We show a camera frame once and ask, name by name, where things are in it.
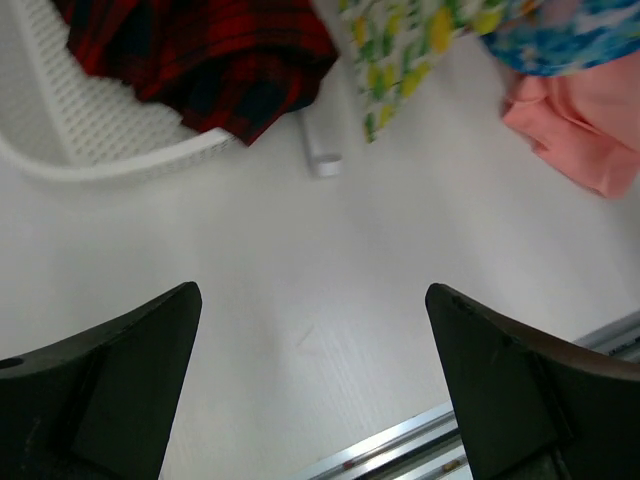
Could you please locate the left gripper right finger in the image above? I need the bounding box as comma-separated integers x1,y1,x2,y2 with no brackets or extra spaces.
425,284,639,479

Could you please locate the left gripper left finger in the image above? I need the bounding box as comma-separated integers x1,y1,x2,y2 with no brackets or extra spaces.
1,282,202,479

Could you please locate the pink skirt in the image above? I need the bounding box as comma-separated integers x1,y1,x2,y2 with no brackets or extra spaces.
502,53,639,199

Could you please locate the red plaid skirt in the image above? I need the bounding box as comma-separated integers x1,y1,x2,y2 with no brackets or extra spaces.
54,0,338,145

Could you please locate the blue floral skirt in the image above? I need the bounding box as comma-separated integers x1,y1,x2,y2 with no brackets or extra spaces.
482,0,639,77

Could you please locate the yellow lemon print skirt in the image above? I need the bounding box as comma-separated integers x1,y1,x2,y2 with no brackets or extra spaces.
338,0,522,143

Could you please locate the white perforated plastic basket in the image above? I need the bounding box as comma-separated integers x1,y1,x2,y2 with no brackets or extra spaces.
1,1,237,183

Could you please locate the white metal clothes rack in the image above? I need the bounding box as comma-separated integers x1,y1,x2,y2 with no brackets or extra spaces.
296,76,359,179

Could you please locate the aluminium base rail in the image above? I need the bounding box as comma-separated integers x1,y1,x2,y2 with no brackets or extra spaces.
292,312,639,479

